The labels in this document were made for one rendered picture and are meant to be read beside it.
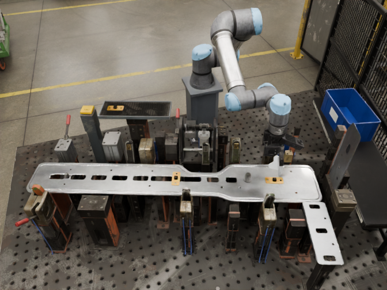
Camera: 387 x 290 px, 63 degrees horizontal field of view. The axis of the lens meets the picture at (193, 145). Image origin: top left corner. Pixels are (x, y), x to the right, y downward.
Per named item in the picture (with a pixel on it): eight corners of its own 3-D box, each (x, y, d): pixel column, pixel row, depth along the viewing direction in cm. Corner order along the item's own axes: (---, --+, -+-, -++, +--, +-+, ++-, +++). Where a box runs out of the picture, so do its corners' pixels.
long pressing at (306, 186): (21, 197, 147) (19, 195, 146) (40, 161, 163) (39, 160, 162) (323, 203, 141) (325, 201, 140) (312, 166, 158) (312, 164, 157)
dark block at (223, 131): (215, 189, 185) (217, 135, 156) (215, 180, 190) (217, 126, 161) (224, 189, 185) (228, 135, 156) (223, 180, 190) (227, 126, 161)
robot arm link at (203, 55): (190, 64, 192) (189, 43, 182) (211, 62, 194) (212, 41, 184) (194, 75, 183) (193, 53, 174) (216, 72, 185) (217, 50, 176)
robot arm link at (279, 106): (285, 90, 122) (295, 102, 116) (283, 113, 130) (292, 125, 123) (266, 94, 121) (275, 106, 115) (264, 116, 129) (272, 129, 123)
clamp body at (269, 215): (250, 263, 152) (260, 222, 128) (248, 241, 161) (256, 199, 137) (269, 264, 152) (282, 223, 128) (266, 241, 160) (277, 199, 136)
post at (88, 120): (97, 172, 196) (78, 115, 166) (100, 163, 202) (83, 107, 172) (109, 172, 196) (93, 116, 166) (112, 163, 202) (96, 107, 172)
